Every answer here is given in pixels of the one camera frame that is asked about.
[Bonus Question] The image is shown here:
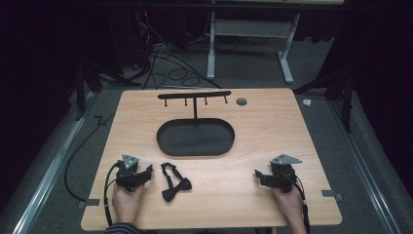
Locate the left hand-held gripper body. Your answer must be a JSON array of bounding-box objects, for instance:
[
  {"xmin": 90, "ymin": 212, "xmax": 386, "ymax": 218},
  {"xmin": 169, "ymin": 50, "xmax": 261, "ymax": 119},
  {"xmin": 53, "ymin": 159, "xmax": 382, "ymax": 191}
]
[{"xmin": 115, "ymin": 153, "xmax": 148, "ymax": 193}]

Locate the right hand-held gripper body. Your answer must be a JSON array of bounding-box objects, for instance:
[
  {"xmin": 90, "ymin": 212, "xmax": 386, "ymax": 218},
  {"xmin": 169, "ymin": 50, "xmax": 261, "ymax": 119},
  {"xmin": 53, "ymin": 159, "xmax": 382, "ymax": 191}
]
[{"xmin": 266, "ymin": 153, "xmax": 303, "ymax": 193}]

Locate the black bow tie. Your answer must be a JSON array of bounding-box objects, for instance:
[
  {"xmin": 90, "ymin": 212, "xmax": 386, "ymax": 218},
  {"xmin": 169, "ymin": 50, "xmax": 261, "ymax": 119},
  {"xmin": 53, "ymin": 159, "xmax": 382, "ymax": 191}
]
[{"xmin": 160, "ymin": 162, "xmax": 193, "ymax": 204}]

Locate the black hook rack with tray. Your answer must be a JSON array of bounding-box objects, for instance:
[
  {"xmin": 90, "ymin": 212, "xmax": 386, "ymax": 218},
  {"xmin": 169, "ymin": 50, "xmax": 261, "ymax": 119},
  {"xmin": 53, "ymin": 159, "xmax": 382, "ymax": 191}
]
[{"xmin": 156, "ymin": 90, "xmax": 236, "ymax": 157}]

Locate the person's left hand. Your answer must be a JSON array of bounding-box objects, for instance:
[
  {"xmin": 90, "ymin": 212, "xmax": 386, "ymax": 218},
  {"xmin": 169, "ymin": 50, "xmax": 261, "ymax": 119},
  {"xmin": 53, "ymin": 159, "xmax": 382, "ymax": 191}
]
[{"xmin": 111, "ymin": 182, "xmax": 146, "ymax": 225}]

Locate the person's right hand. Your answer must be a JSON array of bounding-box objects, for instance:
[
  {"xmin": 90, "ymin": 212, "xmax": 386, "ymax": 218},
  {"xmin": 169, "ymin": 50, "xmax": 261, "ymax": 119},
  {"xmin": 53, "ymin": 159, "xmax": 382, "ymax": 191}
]
[{"xmin": 270, "ymin": 184, "xmax": 306, "ymax": 228}]

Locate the grey tape strip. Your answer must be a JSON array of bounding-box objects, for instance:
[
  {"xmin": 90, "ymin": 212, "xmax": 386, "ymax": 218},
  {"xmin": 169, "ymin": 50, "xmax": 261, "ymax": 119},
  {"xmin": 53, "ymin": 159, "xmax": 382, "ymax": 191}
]
[{"xmin": 320, "ymin": 189, "xmax": 344, "ymax": 202}]

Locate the black tripod stand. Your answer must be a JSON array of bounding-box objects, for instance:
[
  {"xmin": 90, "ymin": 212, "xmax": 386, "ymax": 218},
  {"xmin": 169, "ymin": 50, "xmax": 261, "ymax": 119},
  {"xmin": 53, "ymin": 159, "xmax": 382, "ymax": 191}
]
[
  {"xmin": 66, "ymin": 59, "xmax": 140, "ymax": 122},
  {"xmin": 292, "ymin": 66, "xmax": 356, "ymax": 134}
]

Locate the left hand-held gripper cable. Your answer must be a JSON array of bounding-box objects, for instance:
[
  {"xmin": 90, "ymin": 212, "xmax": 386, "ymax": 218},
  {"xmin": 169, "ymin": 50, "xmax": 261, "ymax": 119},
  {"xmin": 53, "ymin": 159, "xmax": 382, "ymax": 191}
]
[{"xmin": 103, "ymin": 161, "xmax": 121, "ymax": 227}]

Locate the hand-held gripper cable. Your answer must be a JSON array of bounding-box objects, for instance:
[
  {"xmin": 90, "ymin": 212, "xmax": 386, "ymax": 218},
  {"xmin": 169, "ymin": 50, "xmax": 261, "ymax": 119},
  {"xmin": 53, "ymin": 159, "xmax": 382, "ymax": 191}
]
[
  {"xmin": 282, "ymin": 172, "xmax": 312, "ymax": 234},
  {"xmin": 103, "ymin": 161, "xmax": 121, "ymax": 227}
]

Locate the right hand-held gripper cable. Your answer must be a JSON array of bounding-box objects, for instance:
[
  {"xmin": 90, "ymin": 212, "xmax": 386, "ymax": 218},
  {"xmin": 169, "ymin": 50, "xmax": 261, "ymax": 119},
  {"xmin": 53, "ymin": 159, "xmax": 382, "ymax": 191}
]
[{"xmin": 282, "ymin": 172, "xmax": 312, "ymax": 234}]

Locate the black floor cable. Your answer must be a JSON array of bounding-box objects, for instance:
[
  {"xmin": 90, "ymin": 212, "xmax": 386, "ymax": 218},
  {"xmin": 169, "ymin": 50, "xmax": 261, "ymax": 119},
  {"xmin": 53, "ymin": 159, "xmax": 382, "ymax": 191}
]
[{"xmin": 63, "ymin": 111, "xmax": 117, "ymax": 203}]

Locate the aluminium floor rail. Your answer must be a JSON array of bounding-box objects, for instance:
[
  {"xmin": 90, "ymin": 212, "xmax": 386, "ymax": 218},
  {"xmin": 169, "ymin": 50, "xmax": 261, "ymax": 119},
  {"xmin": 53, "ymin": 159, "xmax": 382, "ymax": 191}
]
[
  {"xmin": 326, "ymin": 98, "xmax": 406, "ymax": 234},
  {"xmin": 11, "ymin": 92, "xmax": 98, "ymax": 234}
]

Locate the tangle of black cables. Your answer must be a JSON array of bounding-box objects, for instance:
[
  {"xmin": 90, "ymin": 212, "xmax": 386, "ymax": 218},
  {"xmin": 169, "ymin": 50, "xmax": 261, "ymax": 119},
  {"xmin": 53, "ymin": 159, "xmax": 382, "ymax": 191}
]
[{"xmin": 129, "ymin": 11, "xmax": 223, "ymax": 91}]

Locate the white metal desk frame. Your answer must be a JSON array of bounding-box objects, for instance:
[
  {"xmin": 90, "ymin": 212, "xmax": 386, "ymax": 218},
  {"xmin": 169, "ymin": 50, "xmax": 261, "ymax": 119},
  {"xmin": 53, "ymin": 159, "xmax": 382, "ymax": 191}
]
[{"xmin": 206, "ymin": 11, "xmax": 302, "ymax": 85}]

